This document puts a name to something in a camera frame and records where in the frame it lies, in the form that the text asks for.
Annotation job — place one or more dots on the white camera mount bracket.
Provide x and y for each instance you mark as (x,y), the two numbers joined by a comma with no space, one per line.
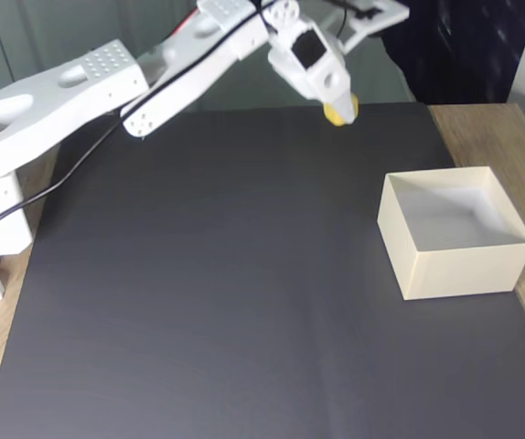
(381,16)

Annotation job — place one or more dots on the dark grey table mat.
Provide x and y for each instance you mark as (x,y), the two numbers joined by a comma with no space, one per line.
(244,320)

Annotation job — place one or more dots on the yellow cube block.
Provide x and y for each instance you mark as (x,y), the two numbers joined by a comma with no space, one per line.
(331,116)

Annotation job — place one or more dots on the pale green panelled door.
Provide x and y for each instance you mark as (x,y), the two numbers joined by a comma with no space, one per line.
(38,27)

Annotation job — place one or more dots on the white open box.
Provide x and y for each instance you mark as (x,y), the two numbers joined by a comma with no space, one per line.
(459,270)

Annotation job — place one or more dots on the dark hanging cloth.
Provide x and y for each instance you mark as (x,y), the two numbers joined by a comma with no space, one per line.
(454,59)

